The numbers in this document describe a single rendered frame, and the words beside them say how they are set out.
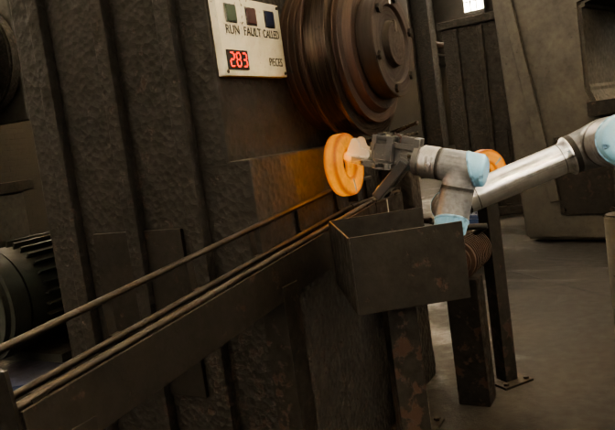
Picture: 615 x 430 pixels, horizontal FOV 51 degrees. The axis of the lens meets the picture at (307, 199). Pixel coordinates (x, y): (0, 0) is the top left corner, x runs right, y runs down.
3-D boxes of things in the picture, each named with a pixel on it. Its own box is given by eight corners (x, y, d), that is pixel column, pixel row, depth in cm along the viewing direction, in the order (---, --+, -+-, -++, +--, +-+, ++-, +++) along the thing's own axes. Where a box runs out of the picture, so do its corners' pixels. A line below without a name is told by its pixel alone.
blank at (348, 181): (317, 141, 153) (329, 139, 151) (344, 129, 166) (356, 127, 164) (331, 203, 156) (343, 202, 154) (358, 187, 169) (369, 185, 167)
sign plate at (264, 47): (219, 77, 142) (206, -6, 141) (280, 78, 164) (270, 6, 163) (227, 75, 141) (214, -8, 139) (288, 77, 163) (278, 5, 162)
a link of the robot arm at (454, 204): (461, 234, 154) (469, 188, 153) (469, 239, 142) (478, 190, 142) (428, 228, 154) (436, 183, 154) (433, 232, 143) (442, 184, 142)
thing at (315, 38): (315, 145, 160) (288, -49, 155) (387, 133, 200) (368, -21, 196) (338, 142, 156) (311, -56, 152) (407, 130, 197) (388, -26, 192)
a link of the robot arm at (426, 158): (441, 177, 152) (430, 182, 145) (423, 174, 154) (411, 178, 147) (446, 145, 150) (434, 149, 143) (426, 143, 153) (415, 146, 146)
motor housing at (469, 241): (451, 408, 202) (431, 241, 197) (470, 381, 221) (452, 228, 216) (492, 412, 195) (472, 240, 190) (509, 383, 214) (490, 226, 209)
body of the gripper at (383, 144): (382, 131, 158) (428, 137, 152) (378, 165, 160) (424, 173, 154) (369, 134, 151) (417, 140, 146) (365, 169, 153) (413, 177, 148)
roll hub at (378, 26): (363, 100, 162) (349, -14, 159) (404, 98, 186) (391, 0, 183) (383, 96, 159) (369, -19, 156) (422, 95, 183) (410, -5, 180)
